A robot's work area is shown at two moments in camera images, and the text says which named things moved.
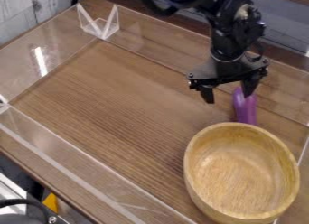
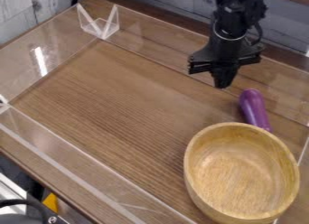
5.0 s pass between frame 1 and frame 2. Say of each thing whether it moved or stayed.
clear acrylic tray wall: stayed
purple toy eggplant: moved
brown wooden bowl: stayed
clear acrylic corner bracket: stayed
